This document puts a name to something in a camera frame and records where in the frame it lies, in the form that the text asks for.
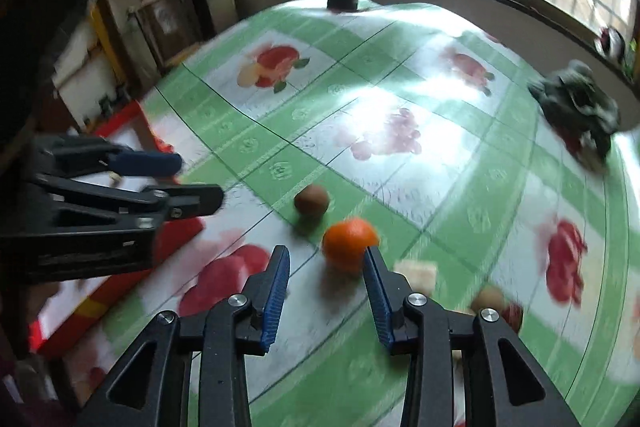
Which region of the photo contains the green bottle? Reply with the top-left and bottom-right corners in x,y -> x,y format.
625,39 -> 640,80

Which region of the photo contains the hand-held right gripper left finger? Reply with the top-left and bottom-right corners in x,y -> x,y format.
75,245 -> 291,427

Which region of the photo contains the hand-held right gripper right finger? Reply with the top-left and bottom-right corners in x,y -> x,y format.
362,247 -> 581,427

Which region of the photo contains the brown round fruit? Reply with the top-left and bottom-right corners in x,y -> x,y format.
294,184 -> 331,222

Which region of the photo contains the orange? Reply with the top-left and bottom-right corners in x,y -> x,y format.
322,217 -> 381,275

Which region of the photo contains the green fruit-print tablecloth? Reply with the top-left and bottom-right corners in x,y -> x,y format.
60,0 -> 640,427

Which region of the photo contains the wooden stand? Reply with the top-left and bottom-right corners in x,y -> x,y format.
127,0 -> 188,68

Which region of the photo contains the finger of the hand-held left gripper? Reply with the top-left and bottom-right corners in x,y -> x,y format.
37,134 -> 183,180
32,173 -> 225,233

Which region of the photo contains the dark green crumpled cloth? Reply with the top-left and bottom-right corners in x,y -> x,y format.
527,61 -> 622,168

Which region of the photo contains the beige bread cube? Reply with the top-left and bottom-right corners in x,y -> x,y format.
395,259 -> 437,295

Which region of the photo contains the red box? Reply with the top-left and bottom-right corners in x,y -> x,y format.
27,99 -> 206,355

